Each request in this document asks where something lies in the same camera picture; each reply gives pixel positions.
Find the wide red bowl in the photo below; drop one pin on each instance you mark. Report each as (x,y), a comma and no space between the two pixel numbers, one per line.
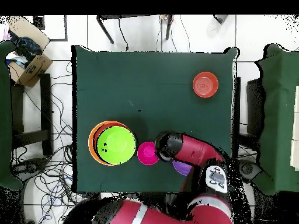
(95,142)

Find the small orange bowl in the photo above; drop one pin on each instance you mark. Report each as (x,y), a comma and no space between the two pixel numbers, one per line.
(205,84)

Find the black metal table frame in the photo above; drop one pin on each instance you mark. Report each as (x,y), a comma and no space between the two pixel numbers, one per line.
(105,29)

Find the black chair base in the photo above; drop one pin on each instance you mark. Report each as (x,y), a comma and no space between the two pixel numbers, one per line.
(248,169)
(30,166)

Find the black bench stand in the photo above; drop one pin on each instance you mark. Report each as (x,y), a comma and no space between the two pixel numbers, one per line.
(45,112)

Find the dark green table cloth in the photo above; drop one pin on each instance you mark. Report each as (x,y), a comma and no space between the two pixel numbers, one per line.
(151,81)

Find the green covered table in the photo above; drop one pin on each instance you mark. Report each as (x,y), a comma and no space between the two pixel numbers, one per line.
(5,116)
(275,116)

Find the purple bowl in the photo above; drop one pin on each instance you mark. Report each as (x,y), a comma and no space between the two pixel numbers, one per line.
(182,168)

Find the person's foot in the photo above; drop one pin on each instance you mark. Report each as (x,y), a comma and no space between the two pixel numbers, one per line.
(220,18)

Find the green bowl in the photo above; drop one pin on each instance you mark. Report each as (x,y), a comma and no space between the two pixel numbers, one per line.
(119,144)

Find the cardboard box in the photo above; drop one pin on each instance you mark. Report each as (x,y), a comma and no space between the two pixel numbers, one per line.
(35,67)

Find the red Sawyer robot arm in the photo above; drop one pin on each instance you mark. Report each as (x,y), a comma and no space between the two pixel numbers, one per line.
(193,147)

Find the large orange bowl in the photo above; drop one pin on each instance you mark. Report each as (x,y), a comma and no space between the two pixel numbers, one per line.
(90,142)

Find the pink bowl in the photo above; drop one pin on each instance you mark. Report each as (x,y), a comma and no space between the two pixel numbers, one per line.
(147,154)

